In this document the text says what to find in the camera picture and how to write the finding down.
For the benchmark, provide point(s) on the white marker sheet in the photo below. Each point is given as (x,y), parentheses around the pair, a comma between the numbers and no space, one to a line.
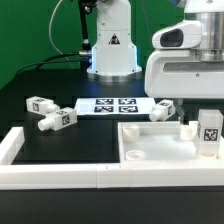
(114,106)

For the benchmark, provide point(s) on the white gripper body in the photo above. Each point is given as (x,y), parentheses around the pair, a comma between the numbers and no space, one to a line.
(178,74)

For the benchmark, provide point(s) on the white square tabletop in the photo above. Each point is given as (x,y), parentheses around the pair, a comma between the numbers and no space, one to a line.
(162,141)

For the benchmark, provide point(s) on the white U-shaped fence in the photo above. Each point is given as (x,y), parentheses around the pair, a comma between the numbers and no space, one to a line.
(197,172)

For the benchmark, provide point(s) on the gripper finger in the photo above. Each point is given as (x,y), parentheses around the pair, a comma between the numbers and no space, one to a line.
(181,112)

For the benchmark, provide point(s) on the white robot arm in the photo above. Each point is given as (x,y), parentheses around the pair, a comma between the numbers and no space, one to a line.
(115,55)

